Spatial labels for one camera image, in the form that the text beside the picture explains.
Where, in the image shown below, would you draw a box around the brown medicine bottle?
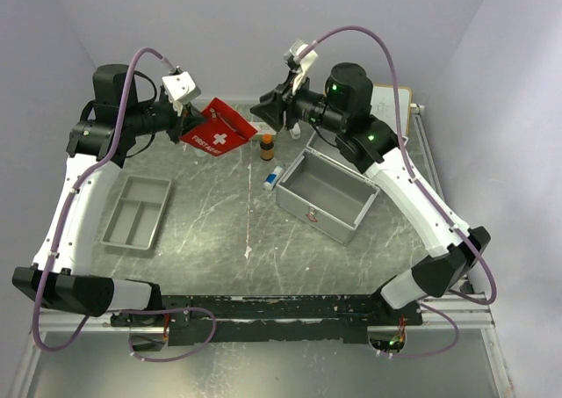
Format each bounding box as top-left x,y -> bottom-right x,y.
260,134 -> 274,161

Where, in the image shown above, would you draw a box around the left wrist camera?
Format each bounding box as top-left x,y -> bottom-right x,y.
162,66 -> 201,116

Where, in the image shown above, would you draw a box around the white blue tube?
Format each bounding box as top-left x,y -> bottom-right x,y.
263,165 -> 285,191

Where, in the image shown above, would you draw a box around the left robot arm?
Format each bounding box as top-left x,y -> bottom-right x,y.
12,64 -> 204,327

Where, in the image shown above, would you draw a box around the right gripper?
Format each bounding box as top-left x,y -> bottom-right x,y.
250,69 -> 346,134

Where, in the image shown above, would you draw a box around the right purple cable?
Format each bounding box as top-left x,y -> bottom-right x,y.
298,25 -> 498,358

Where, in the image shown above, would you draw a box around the red first aid kit pouch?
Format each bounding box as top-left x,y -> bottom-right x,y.
179,98 -> 257,156

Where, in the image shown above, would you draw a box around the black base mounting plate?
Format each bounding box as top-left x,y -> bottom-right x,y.
110,294 -> 422,346

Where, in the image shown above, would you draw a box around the grey plastic divided tray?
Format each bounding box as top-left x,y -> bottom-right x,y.
100,175 -> 172,251

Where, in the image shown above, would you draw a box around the small whiteboard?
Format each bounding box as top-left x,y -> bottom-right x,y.
371,84 -> 413,136

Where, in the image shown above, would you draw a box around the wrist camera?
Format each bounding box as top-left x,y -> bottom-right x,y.
162,66 -> 201,116
284,40 -> 318,94

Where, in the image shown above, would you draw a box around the aluminium frame rail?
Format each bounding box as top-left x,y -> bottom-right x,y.
31,294 -> 495,333

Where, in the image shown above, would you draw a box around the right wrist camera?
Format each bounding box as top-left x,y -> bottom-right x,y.
284,40 -> 318,94

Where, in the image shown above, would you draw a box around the purple cable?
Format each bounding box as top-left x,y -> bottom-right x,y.
298,25 -> 498,358
31,47 -> 218,363

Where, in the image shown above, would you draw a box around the white red medicine box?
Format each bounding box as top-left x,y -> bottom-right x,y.
250,121 -> 277,136

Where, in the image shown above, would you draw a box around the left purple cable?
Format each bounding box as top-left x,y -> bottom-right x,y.
31,47 -> 218,363

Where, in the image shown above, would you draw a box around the grey metal case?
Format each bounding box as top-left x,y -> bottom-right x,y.
275,130 -> 379,245

